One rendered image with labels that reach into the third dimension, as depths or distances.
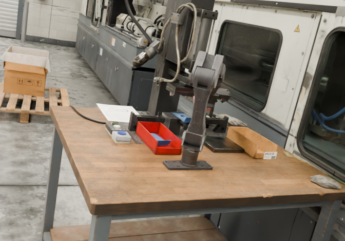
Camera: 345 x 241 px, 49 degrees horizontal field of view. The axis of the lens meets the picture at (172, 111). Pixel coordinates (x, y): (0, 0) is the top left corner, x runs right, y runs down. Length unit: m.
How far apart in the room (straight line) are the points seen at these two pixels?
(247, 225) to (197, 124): 1.18
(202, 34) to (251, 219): 1.20
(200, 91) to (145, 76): 3.64
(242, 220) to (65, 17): 9.10
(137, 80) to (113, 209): 3.88
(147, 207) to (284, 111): 1.24
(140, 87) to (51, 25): 6.24
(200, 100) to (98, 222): 0.55
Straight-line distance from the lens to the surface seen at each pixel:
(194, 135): 1.48
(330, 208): 1.81
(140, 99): 5.05
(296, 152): 2.08
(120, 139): 1.64
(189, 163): 1.50
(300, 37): 2.24
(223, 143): 1.85
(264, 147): 1.93
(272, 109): 2.34
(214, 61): 1.39
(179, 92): 1.81
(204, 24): 1.81
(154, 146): 1.59
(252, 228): 2.46
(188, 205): 1.30
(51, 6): 10.90
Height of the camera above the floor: 1.48
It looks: 15 degrees down
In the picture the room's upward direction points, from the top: 11 degrees clockwise
